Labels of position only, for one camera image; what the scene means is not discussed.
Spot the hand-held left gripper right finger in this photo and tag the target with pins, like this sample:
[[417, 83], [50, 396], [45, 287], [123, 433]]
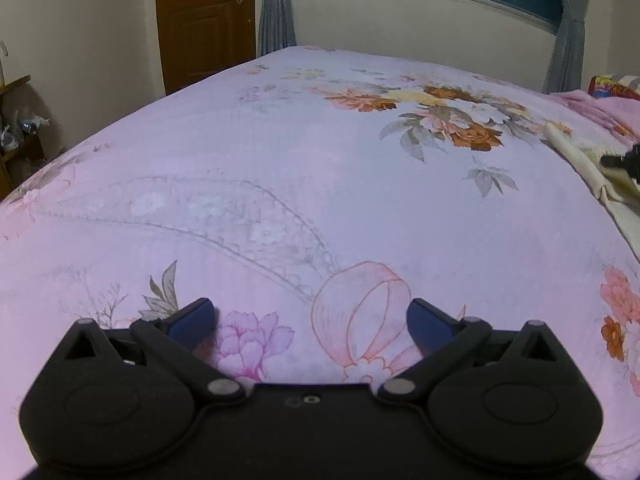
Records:
[[429, 324]]

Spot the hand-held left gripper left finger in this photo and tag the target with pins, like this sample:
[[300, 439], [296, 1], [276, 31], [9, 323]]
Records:
[[192, 321]]

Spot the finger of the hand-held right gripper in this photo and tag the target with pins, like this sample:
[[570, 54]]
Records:
[[622, 162]]

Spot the cream knitted small garment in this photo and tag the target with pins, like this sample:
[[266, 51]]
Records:
[[585, 160]]

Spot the pink quilt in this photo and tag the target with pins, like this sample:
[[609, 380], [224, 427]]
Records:
[[600, 105]]

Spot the colourful striped pillow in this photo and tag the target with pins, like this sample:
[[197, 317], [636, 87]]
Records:
[[612, 87]]

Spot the grey curtain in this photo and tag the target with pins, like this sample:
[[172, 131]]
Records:
[[570, 30], [276, 10]]

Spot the bed with floral pink sheet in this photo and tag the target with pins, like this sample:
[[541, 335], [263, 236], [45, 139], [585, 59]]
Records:
[[280, 180]]

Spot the clear plastic bags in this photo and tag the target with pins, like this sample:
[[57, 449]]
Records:
[[20, 130]]

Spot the wooden side shelf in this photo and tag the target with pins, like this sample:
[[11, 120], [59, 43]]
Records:
[[17, 125]]

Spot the brown wooden door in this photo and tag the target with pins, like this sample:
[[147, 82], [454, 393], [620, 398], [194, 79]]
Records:
[[205, 25]]

